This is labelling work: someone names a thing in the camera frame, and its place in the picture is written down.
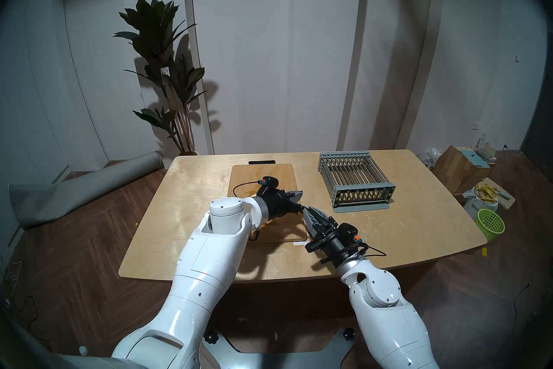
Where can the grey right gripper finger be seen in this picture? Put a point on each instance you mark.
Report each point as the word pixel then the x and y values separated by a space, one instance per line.
pixel 310 230
pixel 322 221

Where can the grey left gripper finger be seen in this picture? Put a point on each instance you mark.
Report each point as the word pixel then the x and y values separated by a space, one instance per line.
pixel 294 194
pixel 293 201

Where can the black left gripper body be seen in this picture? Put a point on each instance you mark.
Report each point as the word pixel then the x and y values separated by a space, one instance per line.
pixel 276 204

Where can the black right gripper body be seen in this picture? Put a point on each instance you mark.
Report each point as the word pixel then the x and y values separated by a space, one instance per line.
pixel 330 248

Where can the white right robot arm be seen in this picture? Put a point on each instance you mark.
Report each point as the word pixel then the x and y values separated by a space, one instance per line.
pixel 389 320

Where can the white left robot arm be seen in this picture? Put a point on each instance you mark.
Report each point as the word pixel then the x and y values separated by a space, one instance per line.
pixel 207 268

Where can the wooden cutting board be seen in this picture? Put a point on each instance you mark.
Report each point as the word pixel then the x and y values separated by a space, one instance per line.
pixel 246 180

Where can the yellow banana peels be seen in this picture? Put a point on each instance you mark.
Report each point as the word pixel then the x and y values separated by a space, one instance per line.
pixel 486 193

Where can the teal plastic board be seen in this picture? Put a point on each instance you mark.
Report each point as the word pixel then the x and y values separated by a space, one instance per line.
pixel 475 156

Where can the small wooden board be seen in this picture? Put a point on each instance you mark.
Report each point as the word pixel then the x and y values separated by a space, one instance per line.
pixel 507 200

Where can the black flat bar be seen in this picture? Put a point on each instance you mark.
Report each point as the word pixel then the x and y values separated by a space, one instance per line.
pixel 262 162

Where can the grey slotted knife rack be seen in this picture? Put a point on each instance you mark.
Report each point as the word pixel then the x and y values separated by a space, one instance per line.
pixel 354 173

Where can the black base knob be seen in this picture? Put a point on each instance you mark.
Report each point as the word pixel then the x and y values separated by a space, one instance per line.
pixel 348 333
pixel 211 337

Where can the clear plastic bag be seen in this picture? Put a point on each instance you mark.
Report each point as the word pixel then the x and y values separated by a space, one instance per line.
pixel 430 156

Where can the brown box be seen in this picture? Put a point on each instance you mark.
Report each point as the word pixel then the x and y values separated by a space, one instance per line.
pixel 453 169

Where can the white waste bag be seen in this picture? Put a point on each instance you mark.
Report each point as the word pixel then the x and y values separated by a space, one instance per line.
pixel 473 208

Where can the green plastic basket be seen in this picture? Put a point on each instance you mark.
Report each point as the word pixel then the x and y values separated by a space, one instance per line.
pixel 490 224

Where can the rolled grey floor mat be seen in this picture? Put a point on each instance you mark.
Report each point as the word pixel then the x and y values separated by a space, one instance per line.
pixel 82 191

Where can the tall green potted plant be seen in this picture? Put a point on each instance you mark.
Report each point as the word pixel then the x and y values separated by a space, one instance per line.
pixel 157 44

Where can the white floor plug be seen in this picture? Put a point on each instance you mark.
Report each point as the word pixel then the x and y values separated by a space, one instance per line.
pixel 83 350

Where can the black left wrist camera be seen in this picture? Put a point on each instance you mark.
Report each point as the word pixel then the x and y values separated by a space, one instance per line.
pixel 268 183

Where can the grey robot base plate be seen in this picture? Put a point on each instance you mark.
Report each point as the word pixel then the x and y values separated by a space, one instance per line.
pixel 281 359

